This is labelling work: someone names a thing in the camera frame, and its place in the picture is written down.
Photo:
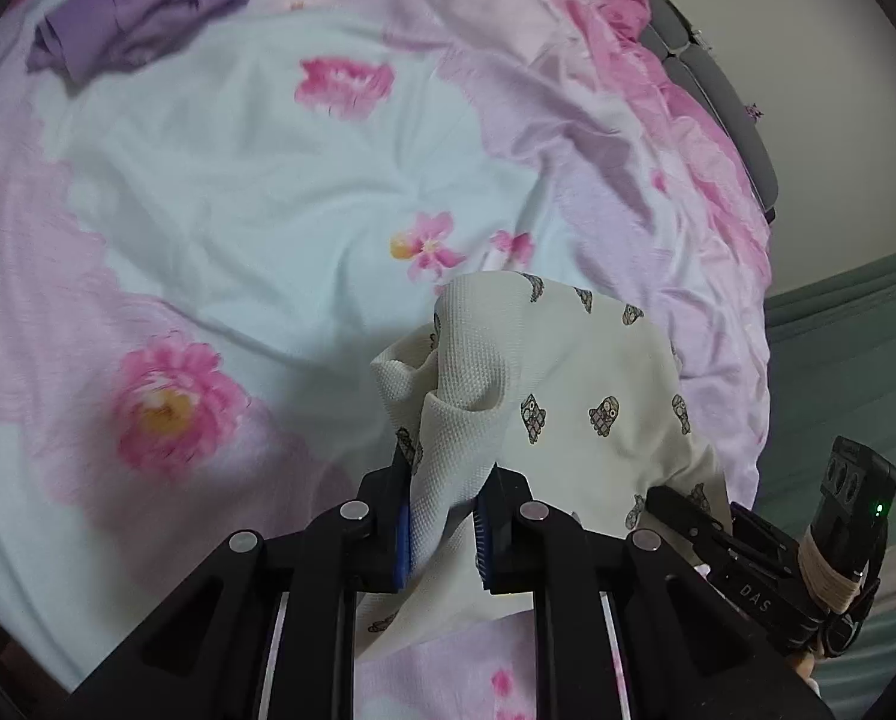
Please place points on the purple crumpled garment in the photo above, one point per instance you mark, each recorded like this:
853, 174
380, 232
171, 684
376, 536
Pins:
140, 7

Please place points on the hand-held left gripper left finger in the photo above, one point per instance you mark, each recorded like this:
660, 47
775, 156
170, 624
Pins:
401, 549

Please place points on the cream patterned polo shirt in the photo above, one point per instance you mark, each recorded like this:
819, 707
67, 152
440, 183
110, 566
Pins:
568, 405

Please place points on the green curtain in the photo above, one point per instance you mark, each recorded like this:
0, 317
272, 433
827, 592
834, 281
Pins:
845, 360

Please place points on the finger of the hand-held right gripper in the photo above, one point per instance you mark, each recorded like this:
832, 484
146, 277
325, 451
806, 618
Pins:
692, 521

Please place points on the pink floral duvet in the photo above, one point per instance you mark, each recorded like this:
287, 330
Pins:
253, 225

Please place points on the grey padded headboard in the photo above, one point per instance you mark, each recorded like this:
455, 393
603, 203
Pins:
725, 97

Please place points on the small purple toy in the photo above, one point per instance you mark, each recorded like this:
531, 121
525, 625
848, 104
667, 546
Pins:
754, 112

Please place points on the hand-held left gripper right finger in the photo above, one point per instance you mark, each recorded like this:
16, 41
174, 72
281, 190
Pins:
485, 544

